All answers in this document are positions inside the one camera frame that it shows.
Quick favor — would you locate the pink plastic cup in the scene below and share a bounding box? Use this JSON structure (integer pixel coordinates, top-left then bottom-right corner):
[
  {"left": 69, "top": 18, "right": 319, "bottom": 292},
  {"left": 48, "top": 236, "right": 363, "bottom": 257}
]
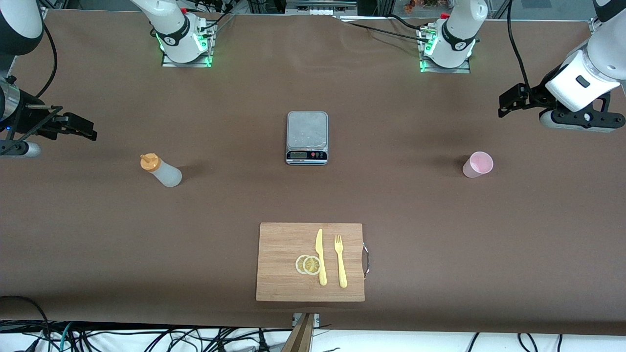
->
[{"left": 462, "top": 151, "right": 494, "bottom": 178}]

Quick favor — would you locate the translucent sauce bottle orange cap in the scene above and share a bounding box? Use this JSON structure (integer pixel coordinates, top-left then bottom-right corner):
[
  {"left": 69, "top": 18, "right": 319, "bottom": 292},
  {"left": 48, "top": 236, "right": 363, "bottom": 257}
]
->
[{"left": 140, "top": 153, "right": 182, "bottom": 188}]

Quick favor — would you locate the brown table cover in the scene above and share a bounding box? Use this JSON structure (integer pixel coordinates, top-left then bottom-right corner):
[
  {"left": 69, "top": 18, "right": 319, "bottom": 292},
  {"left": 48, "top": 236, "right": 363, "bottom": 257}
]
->
[{"left": 0, "top": 9, "right": 626, "bottom": 336}]

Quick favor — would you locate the grey power strip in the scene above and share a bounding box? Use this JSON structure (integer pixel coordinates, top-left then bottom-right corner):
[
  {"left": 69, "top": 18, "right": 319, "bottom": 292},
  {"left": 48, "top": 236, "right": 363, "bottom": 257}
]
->
[{"left": 286, "top": 0, "right": 358, "bottom": 16}]

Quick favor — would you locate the silver digital kitchen scale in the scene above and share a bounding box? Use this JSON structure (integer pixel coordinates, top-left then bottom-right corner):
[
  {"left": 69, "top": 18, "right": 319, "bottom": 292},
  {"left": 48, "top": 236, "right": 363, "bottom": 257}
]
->
[{"left": 286, "top": 111, "right": 329, "bottom": 166}]

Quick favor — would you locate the wooden cutting board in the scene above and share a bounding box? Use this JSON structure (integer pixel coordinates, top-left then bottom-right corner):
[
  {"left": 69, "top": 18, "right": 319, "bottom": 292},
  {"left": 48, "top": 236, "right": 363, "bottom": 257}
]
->
[{"left": 256, "top": 222, "right": 365, "bottom": 302}]

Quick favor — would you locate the yellow plastic fork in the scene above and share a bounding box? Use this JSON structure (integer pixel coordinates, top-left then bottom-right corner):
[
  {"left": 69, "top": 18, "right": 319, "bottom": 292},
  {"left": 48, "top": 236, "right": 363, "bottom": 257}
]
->
[{"left": 334, "top": 235, "right": 348, "bottom": 288}]

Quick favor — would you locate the yellow plastic knife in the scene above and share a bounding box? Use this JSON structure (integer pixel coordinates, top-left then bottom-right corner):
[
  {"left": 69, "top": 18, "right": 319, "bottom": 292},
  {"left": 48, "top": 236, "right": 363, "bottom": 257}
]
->
[{"left": 315, "top": 228, "right": 327, "bottom": 286}]

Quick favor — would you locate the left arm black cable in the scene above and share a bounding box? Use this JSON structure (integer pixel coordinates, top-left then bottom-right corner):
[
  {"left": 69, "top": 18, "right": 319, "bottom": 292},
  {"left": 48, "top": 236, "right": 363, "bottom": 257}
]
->
[{"left": 507, "top": 0, "right": 532, "bottom": 88}]

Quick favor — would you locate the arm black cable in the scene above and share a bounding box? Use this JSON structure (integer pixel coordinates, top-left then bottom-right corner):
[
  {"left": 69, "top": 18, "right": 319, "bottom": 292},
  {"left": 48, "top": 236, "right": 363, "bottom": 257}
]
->
[
  {"left": 507, "top": 0, "right": 532, "bottom": 88},
  {"left": 34, "top": 22, "right": 58, "bottom": 98}
]

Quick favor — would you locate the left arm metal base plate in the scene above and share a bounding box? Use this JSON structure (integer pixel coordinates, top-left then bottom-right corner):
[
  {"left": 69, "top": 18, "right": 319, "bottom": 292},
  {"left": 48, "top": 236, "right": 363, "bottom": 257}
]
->
[{"left": 420, "top": 53, "right": 471, "bottom": 74}]

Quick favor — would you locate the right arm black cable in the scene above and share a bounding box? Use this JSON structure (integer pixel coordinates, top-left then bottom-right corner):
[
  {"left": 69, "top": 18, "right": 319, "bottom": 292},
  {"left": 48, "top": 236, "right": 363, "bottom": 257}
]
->
[{"left": 34, "top": 22, "right": 58, "bottom": 98}]

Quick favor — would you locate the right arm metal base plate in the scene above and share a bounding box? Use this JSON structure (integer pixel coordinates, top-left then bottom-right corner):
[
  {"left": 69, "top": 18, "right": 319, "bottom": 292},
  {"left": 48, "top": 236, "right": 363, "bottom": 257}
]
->
[{"left": 161, "top": 48, "right": 214, "bottom": 68}]

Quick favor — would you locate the black table cable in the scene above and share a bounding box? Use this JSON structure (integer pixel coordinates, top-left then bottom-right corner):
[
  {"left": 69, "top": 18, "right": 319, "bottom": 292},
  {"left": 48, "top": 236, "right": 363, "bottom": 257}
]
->
[
  {"left": 337, "top": 19, "right": 432, "bottom": 44},
  {"left": 389, "top": 14, "right": 431, "bottom": 32}
]

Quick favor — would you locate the black base cable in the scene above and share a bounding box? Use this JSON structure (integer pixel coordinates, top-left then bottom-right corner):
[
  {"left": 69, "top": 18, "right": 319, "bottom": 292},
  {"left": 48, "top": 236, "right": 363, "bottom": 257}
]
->
[{"left": 198, "top": 0, "right": 238, "bottom": 31}]

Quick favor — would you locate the black looped floor cable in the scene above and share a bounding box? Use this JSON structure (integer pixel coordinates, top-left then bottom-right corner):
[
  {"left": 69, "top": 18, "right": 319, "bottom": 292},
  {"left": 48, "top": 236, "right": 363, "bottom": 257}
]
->
[{"left": 0, "top": 295, "right": 52, "bottom": 343}]

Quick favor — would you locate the teal floor cable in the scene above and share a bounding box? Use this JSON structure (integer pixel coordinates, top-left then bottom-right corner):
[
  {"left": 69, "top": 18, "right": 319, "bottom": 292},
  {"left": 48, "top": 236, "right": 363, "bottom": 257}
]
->
[{"left": 58, "top": 322, "right": 75, "bottom": 352}]

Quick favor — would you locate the wooden post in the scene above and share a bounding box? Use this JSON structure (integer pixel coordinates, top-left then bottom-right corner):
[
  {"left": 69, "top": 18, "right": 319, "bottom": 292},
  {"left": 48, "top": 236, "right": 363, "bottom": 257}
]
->
[{"left": 281, "top": 313, "right": 314, "bottom": 352}]

